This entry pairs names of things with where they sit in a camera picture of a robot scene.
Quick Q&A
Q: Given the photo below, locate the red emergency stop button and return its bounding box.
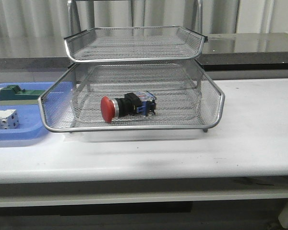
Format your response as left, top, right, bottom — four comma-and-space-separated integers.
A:
100, 91, 156, 123

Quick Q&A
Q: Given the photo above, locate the silver mesh tray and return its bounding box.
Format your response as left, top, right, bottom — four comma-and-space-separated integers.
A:
38, 60, 225, 132
64, 25, 208, 63

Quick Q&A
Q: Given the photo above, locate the clear tape under rack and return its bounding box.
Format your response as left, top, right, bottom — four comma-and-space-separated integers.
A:
64, 132, 87, 142

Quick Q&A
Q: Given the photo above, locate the white circuit breaker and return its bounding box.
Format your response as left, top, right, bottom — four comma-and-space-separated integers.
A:
0, 109, 20, 129

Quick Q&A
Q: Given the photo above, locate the dark background counter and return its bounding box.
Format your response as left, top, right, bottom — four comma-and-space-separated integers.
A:
0, 33, 288, 71

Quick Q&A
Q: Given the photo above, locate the grey metal rack frame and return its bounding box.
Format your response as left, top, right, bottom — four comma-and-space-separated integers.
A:
66, 0, 209, 134

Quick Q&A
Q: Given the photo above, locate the green electrical switch module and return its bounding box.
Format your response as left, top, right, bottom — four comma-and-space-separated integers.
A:
0, 84, 45, 106

